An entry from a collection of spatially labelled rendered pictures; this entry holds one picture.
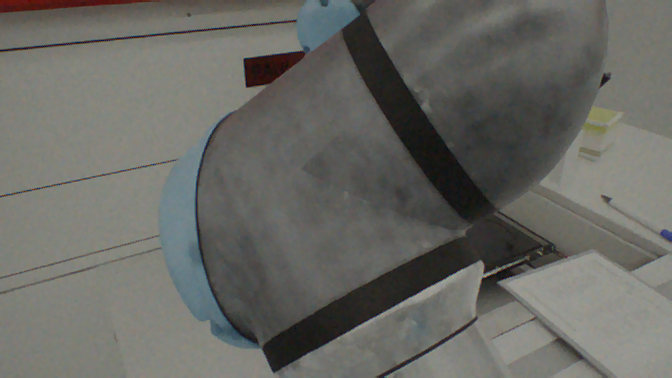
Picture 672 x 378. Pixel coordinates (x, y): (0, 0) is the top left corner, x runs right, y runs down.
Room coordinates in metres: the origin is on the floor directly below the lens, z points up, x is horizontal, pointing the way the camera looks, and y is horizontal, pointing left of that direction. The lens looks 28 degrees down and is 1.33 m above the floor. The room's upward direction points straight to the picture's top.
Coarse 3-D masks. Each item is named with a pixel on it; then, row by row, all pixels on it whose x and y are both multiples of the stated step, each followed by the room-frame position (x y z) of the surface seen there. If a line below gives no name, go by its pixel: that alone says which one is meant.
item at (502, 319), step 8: (512, 304) 0.52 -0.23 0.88; (520, 304) 0.52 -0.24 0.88; (488, 312) 0.50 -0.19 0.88; (496, 312) 0.50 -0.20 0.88; (504, 312) 0.50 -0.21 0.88; (512, 312) 0.50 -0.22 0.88; (520, 312) 0.50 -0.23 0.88; (528, 312) 0.50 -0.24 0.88; (480, 320) 0.49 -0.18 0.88; (488, 320) 0.49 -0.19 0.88; (496, 320) 0.49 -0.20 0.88; (504, 320) 0.49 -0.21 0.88; (512, 320) 0.49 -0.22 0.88; (520, 320) 0.49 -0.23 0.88; (528, 320) 0.49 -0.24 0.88; (488, 328) 0.47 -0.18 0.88; (496, 328) 0.47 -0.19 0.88; (504, 328) 0.48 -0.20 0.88
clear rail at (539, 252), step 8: (536, 248) 0.61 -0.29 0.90; (544, 248) 0.61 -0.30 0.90; (552, 248) 0.62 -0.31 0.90; (520, 256) 0.59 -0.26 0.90; (528, 256) 0.59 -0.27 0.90; (536, 256) 0.60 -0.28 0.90; (504, 264) 0.57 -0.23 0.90; (512, 264) 0.58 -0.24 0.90; (520, 264) 0.58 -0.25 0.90; (488, 272) 0.56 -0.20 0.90; (496, 272) 0.56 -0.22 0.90; (504, 272) 0.57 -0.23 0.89
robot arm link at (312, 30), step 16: (320, 0) 0.59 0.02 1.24; (336, 0) 0.58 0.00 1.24; (352, 0) 0.60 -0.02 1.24; (368, 0) 0.60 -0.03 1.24; (304, 16) 0.58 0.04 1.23; (320, 16) 0.58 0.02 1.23; (336, 16) 0.58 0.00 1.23; (352, 16) 0.58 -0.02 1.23; (304, 32) 0.58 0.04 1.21; (320, 32) 0.58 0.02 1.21; (304, 48) 0.59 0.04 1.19
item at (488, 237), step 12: (492, 216) 0.70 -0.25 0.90; (480, 228) 0.67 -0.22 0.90; (492, 228) 0.67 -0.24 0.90; (504, 228) 0.67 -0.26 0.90; (516, 228) 0.67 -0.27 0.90; (480, 240) 0.64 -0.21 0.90; (492, 240) 0.64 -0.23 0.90; (504, 240) 0.64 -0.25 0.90; (516, 240) 0.64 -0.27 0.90; (528, 240) 0.64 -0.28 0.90; (480, 252) 0.61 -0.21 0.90; (492, 252) 0.61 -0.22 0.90; (504, 252) 0.61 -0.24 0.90; (516, 252) 0.61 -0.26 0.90; (492, 264) 0.58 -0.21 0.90
